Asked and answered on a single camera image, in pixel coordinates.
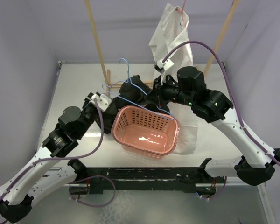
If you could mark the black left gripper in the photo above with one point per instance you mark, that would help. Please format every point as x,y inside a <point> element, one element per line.
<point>87,103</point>

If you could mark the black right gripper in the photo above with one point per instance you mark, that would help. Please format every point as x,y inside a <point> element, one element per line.
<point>157,95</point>

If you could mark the dark pinstriped shirt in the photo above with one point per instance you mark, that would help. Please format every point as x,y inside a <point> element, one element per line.
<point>110,114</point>

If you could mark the blue wire hanger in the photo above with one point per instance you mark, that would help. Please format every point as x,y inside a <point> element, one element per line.
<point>133,91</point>

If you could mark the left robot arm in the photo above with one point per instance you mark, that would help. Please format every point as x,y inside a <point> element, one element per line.
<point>51,168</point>

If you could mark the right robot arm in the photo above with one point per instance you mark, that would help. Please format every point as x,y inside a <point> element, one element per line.
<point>256,164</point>

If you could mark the white shirt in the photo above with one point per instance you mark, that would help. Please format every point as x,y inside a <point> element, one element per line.
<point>161,43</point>

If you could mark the pink plastic basket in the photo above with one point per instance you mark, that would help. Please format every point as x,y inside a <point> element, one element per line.
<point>147,133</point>

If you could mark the wooden clothes rack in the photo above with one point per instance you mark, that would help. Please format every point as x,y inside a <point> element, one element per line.
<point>107,73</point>

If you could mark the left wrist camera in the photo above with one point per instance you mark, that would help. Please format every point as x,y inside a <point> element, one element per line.
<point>103,101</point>

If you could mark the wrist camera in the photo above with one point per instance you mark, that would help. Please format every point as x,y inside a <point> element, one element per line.
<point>103,101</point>
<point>163,66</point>

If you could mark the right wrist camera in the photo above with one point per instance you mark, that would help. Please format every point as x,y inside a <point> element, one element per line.
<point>163,66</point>

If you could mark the red wire hanger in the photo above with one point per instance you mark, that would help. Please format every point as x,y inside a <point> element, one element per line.
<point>181,12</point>

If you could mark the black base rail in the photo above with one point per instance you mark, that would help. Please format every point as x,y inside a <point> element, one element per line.
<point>185,179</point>

